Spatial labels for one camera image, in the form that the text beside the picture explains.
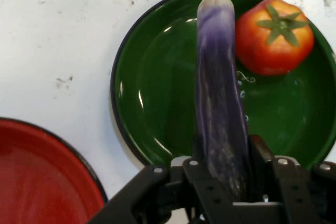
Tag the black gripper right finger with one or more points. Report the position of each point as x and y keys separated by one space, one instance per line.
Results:
x=283 y=187

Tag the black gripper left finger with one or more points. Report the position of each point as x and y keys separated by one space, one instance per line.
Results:
x=162 y=195

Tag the red tomato green stem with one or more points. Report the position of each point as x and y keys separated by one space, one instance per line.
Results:
x=274 y=37

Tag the red enamel plate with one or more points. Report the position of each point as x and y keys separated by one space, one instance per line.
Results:
x=44 y=176

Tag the green enamel plate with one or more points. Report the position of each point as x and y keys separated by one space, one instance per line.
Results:
x=162 y=90

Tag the purple eggplant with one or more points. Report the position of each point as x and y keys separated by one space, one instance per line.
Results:
x=219 y=90

